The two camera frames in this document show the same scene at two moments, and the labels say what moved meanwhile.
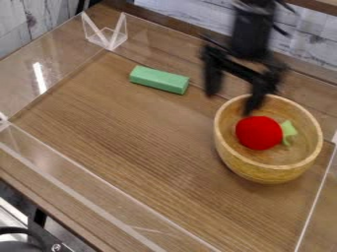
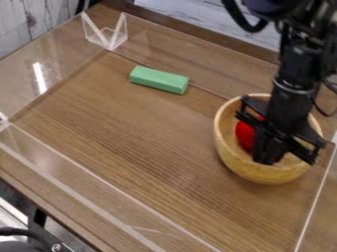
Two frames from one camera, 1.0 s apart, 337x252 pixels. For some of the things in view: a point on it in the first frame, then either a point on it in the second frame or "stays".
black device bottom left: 40,239 stays
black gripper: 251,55 → 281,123
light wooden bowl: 286,162 stays
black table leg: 40,217 stays
